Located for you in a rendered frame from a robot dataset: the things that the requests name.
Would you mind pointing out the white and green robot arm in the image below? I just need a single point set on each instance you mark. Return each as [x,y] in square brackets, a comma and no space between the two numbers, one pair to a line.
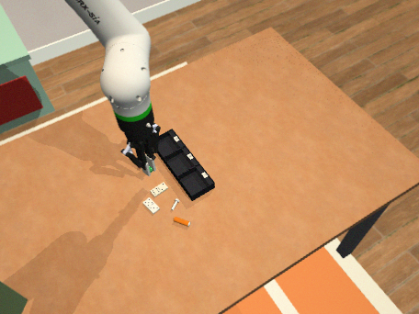
[126,78]

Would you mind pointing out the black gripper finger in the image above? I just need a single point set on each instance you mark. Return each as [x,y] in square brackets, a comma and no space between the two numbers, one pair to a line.
[151,147]
[140,161]

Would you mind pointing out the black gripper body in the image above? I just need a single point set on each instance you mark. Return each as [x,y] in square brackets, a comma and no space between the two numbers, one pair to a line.
[138,138]

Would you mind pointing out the white domino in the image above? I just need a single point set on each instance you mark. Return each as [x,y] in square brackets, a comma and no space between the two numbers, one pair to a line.
[151,205]
[159,189]

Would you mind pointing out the black rack of bins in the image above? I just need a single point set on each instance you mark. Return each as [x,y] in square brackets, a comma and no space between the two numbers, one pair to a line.
[183,165]

